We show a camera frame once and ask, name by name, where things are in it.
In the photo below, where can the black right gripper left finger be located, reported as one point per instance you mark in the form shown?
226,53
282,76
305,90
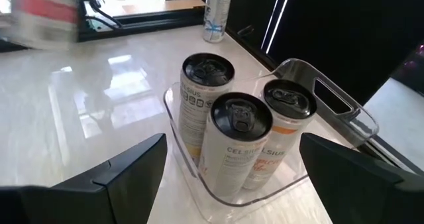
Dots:
99,201

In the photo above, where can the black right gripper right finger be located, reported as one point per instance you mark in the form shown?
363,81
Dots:
364,201

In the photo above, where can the clear plastic bin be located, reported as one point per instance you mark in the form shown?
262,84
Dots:
265,204

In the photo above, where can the white Celsius can yellow band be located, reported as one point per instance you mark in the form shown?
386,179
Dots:
288,134
232,164
198,101

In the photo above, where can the white Celsius can red band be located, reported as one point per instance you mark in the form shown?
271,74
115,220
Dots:
46,18

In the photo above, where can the white Celsius can blue band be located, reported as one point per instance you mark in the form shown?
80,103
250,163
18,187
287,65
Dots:
217,15

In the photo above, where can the metal backdrop pole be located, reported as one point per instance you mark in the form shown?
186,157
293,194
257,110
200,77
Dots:
276,15

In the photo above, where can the wooden mounting board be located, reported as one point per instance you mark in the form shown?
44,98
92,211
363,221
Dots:
172,5

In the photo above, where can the black table end frame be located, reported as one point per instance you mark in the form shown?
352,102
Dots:
149,25

